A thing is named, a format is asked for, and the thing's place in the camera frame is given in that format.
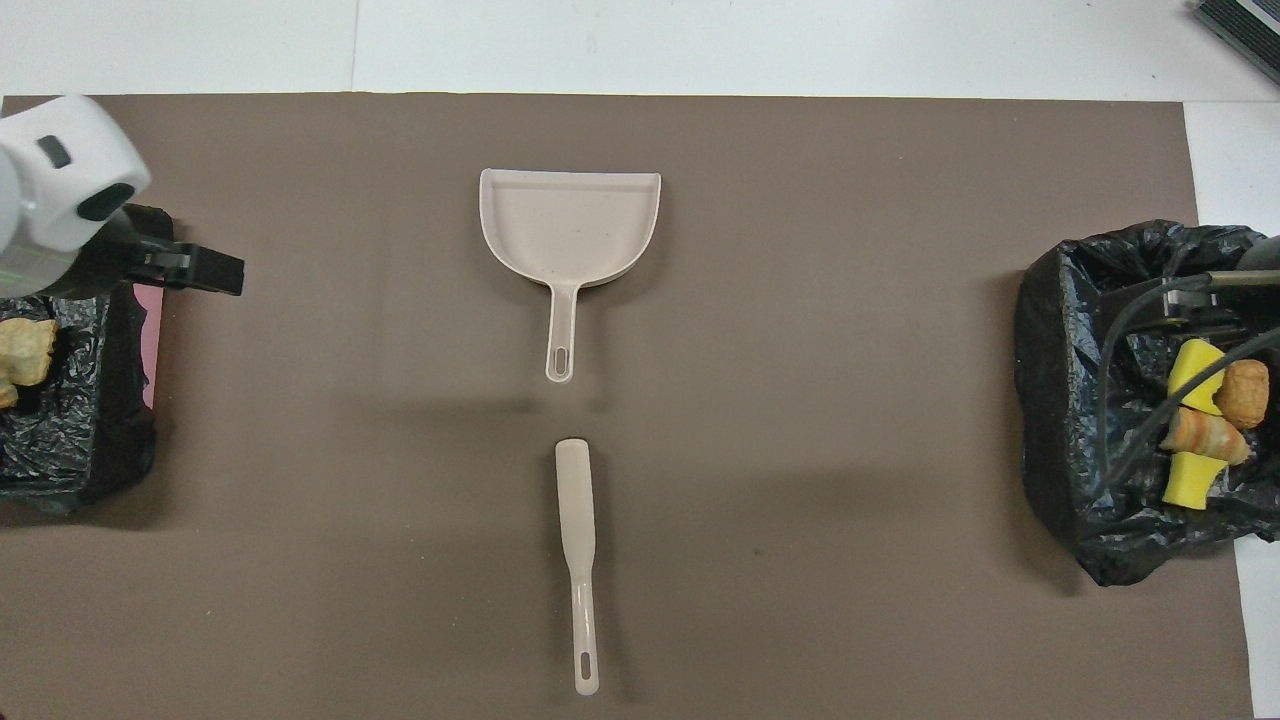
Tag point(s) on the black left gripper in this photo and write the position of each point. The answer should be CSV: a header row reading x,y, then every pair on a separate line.
x,y
100,260

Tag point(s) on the yellow notched sponge block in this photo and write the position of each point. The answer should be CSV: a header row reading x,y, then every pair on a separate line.
x,y
1190,368

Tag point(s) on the brown bread roll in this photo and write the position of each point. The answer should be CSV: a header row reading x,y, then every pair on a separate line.
x,y
1243,395

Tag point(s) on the striped orange bread piece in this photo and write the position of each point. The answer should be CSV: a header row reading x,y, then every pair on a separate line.
x,y
1205,435

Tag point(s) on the yellow waisted sponge piece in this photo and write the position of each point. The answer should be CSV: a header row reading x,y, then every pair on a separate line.
x,y
1190,482

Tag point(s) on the pale round snack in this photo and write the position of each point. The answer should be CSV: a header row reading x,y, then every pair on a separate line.
x,y
25,350

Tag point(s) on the beige plastic dustpan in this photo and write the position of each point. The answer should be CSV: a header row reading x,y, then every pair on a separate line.
x,y
570,225

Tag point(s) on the beige hand brush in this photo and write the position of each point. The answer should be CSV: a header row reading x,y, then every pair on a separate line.
x,y
577,500

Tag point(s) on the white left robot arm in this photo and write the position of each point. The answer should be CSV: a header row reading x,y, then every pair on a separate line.
x,y
60,170

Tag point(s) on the pink bin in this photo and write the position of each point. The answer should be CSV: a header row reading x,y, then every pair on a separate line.
x,y
150,340

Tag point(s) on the black trash bag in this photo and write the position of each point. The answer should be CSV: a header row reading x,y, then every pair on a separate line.
x,y
90,420
1070,450

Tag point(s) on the black ribbed device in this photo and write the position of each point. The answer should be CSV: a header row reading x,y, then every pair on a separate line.
x,y
1245,25

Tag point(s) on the brown table mat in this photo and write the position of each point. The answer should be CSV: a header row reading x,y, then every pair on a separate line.
x,y
700,600

